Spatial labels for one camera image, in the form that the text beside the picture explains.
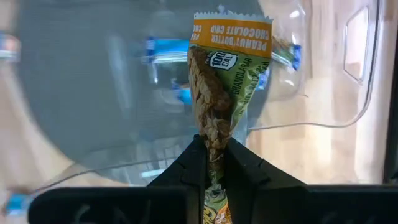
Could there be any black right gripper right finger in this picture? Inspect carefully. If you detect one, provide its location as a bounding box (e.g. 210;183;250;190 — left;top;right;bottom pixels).
223;138;398;224

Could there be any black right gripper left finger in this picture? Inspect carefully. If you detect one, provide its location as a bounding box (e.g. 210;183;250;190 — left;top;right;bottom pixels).
27;135;208;224

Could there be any orange peanut butter granola bar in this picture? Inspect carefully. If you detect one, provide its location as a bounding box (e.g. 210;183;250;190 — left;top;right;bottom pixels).
186;9;274;224

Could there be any grey round mat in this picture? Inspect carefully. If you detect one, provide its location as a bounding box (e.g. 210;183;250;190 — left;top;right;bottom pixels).
17;0;271;187

